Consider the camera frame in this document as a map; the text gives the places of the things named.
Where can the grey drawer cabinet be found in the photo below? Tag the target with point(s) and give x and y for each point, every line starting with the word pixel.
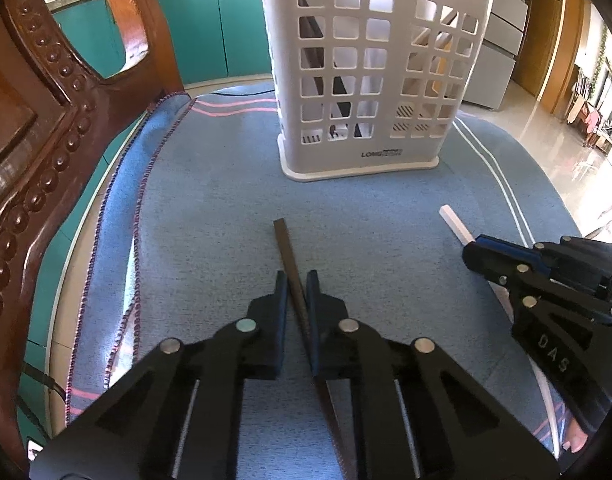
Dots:
pixel 501 35

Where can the person's right hand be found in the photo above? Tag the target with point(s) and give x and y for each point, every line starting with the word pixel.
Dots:
pixel 576 440

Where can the blue striped cloth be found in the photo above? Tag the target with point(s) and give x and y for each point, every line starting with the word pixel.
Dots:
pixel 210 210

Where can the pink cloth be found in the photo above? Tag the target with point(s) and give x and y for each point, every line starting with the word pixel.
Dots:
pixel 593 120

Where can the dark brown chopstick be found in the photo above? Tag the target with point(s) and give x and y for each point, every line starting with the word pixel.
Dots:
pixel 286 245

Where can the white chopstick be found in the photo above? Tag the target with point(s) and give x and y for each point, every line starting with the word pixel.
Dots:
pixel 456 225

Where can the carved wooden chair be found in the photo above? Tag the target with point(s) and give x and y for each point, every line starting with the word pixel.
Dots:
pixel 25 160

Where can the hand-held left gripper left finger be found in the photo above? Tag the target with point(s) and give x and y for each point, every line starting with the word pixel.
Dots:
pixel 281 320

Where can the beige chopstick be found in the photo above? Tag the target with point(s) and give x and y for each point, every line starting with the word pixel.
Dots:
pixel 448 21

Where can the black chopstick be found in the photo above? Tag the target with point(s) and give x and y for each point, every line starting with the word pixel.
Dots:
pixel 310 35

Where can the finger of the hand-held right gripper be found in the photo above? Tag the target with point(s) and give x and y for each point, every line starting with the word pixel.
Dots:
pixel 491 265
pixel 511 251

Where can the white plastic utensil basket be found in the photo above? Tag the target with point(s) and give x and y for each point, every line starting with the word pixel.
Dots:
pixel 331 157

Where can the plain wooden door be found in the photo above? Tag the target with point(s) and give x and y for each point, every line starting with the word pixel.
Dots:
pixel 536 45

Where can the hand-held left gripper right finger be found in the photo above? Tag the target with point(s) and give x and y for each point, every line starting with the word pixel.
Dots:
pixel 313 320

